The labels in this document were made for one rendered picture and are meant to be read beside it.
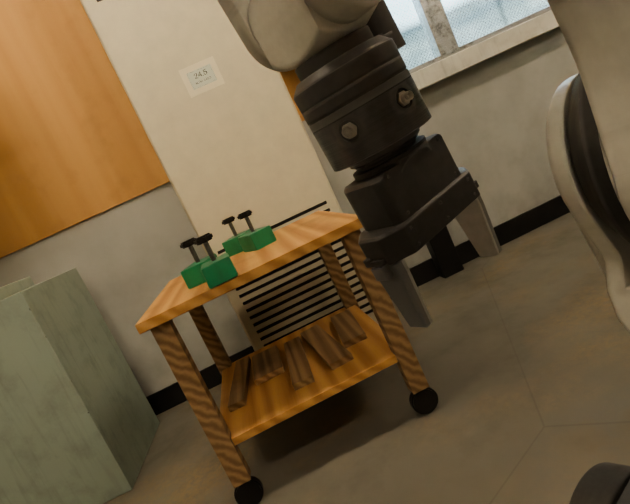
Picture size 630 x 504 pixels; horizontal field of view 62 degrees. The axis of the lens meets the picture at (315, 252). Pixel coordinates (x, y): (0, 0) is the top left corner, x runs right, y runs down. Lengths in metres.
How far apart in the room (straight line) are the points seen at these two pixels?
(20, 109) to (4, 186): 0.30
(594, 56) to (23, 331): 1.66
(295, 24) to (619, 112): 0.22
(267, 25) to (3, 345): 1.52
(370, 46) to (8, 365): 1.59
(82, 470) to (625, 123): 1.77
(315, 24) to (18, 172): 2.05
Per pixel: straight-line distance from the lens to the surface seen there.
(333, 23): 0.40
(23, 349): 1.80
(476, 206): 0.48
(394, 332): 1.29
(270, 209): 1.91
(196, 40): 1.99
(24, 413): 1.86
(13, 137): 2.37
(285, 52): 0.42
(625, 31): 0.31
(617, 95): 0.32
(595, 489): 0.76
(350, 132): 0.39
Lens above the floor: 0.68
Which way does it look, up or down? 9 degrees down
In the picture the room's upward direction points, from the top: 25 degrees counter-clockwise
